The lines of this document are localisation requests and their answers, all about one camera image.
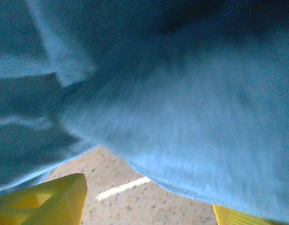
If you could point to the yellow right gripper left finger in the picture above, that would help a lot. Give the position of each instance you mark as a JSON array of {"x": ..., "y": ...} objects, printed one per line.
[{"x": 41, "y": 206}]

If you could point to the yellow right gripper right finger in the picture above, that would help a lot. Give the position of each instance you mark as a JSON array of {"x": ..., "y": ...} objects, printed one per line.
[{"x": 231, "y": 218}]

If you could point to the blue t-shirt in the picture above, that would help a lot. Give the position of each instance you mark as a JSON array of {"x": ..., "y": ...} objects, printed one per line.
[{"x": 182, "y": 93}]

